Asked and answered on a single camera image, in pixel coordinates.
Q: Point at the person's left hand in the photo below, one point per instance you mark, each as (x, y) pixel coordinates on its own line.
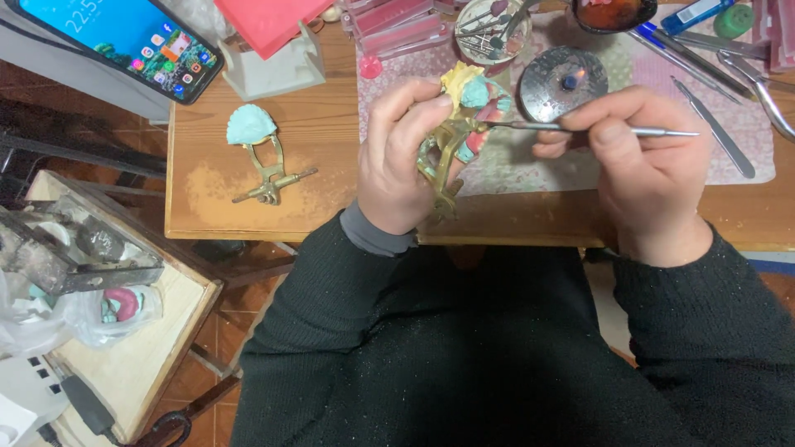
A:
(391, 174)

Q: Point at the person's right hand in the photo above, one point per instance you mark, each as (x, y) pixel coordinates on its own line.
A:
(652, 167)

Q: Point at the metal wax carving tool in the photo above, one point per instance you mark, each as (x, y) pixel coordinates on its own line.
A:
(664, 131)

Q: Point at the brass articulator with denture models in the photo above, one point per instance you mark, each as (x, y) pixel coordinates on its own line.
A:
(475, 93)

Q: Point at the flat metal spatula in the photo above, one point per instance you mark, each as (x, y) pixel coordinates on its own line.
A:
(714, 127)

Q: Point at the patterned cloth mat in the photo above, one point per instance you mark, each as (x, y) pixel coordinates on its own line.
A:
(646, 68)

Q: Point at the small pink cap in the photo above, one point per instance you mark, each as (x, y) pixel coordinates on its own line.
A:
(371, 66)

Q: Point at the metal alcohol burner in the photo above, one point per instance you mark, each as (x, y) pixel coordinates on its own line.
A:
(559, 87)

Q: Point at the metal pliers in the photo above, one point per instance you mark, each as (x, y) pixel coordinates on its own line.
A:
(764, 93)

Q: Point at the thin metal instrument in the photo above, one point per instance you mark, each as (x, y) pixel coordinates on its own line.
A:
(720, 43)

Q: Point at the brass articulator with teal model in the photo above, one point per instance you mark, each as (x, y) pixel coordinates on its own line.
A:
(251, 124)

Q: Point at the beige plaster stand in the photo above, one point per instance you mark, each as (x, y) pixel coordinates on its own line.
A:
(273, 71)

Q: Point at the dark bowl of wax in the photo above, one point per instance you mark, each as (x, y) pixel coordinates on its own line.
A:
(612, 13)

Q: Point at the blue lighter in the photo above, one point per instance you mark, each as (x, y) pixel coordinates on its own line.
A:
(695, 13)

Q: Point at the green cap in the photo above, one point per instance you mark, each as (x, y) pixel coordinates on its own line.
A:
(734, 20)

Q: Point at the round dish of burs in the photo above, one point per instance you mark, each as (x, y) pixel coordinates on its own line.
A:
(490, 31)

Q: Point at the stack of pink wax strips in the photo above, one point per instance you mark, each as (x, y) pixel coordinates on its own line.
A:
(779, 34)

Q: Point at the red wax sheet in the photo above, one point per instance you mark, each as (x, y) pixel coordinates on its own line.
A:
(267, 22)

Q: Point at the person's black sweater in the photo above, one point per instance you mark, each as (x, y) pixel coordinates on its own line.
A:
(497, 347)

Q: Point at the small wooden side table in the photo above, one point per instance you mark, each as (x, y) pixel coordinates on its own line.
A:
(149, 354)

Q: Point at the plastic bag of dental models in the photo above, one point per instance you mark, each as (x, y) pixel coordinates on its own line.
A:
(118, 307)

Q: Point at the black smartphone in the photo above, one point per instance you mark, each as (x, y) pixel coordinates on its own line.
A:
(118, 37)

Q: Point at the dirty metal flask press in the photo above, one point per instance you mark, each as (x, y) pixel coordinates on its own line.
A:
(74, 248)

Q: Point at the black power adapter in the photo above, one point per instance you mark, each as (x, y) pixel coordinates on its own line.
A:
(87, 403)

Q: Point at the white power strip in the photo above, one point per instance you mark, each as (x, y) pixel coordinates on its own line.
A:
(25, 397)

